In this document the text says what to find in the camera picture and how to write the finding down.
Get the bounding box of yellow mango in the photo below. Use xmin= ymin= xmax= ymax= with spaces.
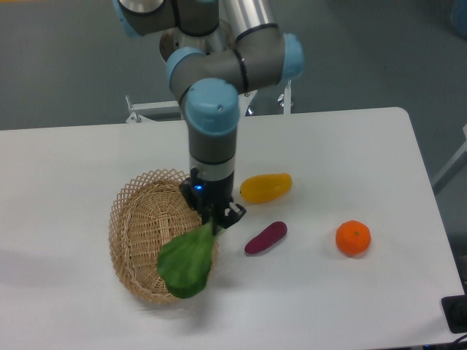
xmin=239 ymin=173 xmax=293 ymax=204

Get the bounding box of black device at table edge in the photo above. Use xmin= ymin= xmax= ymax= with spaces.
xmin=441 ymin=295 xmax=466 ymax=334

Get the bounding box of woven wicker basket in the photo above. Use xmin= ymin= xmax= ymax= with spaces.
xmin=109 ymin=169 xmax=218 ymax=304

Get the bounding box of purple sweet potato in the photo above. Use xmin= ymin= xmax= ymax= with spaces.
xmin=244 ymin=221 xmax=288 ymax=256

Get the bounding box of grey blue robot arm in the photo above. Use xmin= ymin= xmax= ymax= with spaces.
xmin=114 ymin=1 xmax=304 ymax=234

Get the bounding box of orange tangerine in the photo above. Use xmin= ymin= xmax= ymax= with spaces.
xmin=335 ymin=220 xmax=371 ymax=255

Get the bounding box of green bok choy vegetable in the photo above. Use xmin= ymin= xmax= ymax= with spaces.
xmin=157 ymin=220 xmax=217 ymax=299

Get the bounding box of white table leg frame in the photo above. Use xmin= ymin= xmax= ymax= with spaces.
xmin=431 ymin=125 xmax=466 ymax=195

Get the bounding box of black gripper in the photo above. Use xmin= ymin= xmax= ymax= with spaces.
xmin=179 ymin=168 xmax=246 ymax=234

